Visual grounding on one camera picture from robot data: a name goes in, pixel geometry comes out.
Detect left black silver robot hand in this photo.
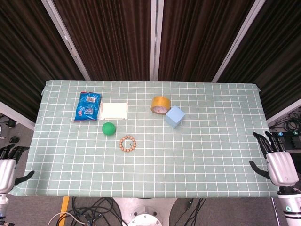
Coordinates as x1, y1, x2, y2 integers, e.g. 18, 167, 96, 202
0, 144, 35, 195

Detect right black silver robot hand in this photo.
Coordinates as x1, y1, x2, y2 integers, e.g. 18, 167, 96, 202
249, 131, 300, 188

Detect wooden bead bracelet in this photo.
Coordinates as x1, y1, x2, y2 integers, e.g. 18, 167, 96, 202
119, 135, 137, 153

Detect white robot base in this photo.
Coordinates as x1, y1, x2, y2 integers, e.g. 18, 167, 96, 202
112, 197, 178, 226

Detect black box with green lights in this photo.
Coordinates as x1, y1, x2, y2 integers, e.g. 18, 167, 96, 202
270, 131, 301, 149

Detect metal table leg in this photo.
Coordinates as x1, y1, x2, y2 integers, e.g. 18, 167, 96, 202
270, 197, 282, 226

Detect yellow floor tape strip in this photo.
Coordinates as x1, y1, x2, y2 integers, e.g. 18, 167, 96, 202
55, 196, 71, 226

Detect blue snack bag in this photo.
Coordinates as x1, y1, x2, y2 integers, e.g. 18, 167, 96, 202
72, 91, 102, 122

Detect dark brown curtain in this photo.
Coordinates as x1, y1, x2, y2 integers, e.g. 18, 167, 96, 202
0, 0, 85, 121
53, 0, 156, 81
217, 0, 301, 120
158, 0, 256, 82

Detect green ball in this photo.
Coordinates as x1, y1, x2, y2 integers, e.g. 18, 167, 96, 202
102, 122, 116, 137

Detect green checkered tablecloth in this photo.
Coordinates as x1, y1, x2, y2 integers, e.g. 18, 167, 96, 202
8, 80, 289, 198

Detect light blue foam cube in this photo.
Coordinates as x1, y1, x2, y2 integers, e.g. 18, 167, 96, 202
164, 105, 186, 129

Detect white shallow tray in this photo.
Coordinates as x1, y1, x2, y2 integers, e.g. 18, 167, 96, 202
99, 101, 129, 121

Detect yellow packing tape roll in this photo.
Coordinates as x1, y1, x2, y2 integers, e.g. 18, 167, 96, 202
150, 96, 172, 115

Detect black floor cable bundle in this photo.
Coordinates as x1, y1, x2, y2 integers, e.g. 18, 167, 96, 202
70, 197, 123, 226
171, 197, 206, 226
269, 109, 301, 132

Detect white frame post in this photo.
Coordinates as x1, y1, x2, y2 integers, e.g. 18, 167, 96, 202
41, 0, 91, 81
0, 101, 36, 131
211, 0, 269, 83
267, 98, 301, 125
150, 0, 165, 81

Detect white floor cable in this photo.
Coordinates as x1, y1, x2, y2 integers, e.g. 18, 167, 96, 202
48, 211, 87, 226

